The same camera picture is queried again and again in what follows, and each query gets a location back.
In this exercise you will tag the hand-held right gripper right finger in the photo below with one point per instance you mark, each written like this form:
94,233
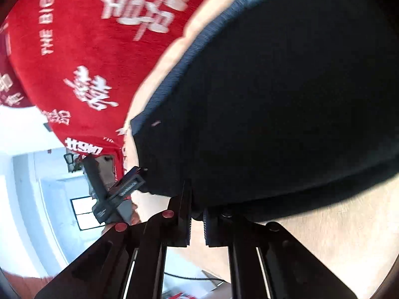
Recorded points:
208,229

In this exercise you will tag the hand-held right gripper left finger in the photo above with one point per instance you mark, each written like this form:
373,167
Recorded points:
187,230

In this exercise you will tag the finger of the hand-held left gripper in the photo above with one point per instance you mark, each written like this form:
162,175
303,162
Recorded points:
127,182

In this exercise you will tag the dark navy pants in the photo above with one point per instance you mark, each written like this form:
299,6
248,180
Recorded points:
265,99

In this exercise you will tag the person's left hand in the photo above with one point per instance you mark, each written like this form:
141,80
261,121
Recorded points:
135,215

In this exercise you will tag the dark framed window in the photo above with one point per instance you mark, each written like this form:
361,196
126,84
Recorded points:
81,207

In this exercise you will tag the red printed blanket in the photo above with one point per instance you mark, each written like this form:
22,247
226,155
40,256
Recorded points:
93,53

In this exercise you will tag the beige bed sheet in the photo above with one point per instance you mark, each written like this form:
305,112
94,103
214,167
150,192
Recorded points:
343,239

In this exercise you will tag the red printed pillow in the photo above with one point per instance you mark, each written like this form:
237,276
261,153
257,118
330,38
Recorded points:
9,90

